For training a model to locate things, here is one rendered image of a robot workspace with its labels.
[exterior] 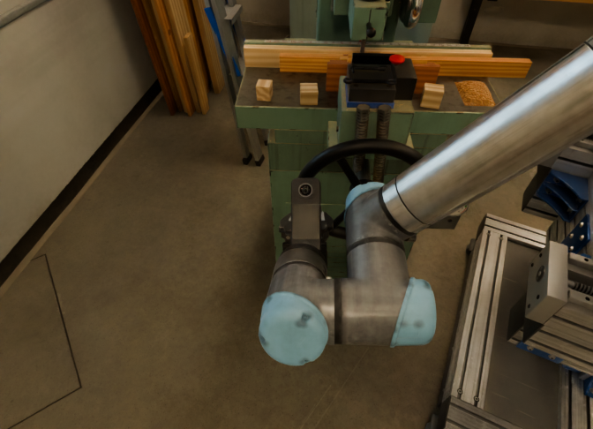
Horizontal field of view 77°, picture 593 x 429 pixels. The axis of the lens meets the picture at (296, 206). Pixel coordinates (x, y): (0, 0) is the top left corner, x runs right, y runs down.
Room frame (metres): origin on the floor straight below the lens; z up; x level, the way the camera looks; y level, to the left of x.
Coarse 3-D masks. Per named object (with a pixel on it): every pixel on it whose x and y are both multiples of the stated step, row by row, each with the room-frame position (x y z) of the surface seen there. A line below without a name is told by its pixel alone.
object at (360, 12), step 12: (360, 0) 0.86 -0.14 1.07; (372, 0) 0.86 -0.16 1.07; (384, 0) 0.86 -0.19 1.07; (360, 12) 0.82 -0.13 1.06; (372, 12) 0.82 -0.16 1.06; (384, 12) 0.82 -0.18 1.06; (360, 24) 0.82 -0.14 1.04; (372, 24) 0.82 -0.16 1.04; (384, 24) 0.82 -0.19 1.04; (360, 36) 0.82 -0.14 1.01
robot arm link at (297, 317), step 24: (288, 264) 0.26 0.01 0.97; (288, 288) 0.21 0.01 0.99; (312, 288) 0.21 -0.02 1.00; (264, 312) 0.18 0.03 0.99; (288, 312) 0.17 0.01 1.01; (312, 312) 0.18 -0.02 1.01; (264, 336) 0.16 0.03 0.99; (288, 336) 0.16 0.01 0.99; (312, 336) 0.16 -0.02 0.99; (288, 360) 0.14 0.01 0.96; (312, 360) 0.14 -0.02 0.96
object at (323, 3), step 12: (324, 0) 1.05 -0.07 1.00; (396, 0) 1.04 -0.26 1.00; (324, 12) 1.05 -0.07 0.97; (396, 12) 1.04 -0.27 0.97; (324, 24) 1.05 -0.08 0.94; (336, 24) 1.05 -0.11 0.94; (348, 24) 1.05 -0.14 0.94; (396, 24) 1.05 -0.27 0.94; (324, 36) 1.05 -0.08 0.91; (336, 36) 1.05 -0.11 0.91; (348, 36) 1.05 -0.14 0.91; (384, 36) 1.05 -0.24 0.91
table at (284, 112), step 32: (256, 96) 0.76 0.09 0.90; (288, 96) 0.76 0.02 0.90; (320, 96) 0.76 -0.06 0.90; (416, 96) 0.76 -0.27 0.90; (448, 96) 0.76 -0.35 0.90; (256, 128) 0.72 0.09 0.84; (288, 128) 0.71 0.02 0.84; (320, 128) 0.71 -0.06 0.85; (416, 128) 0.70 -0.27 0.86; (448, 128) 0.70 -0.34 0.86
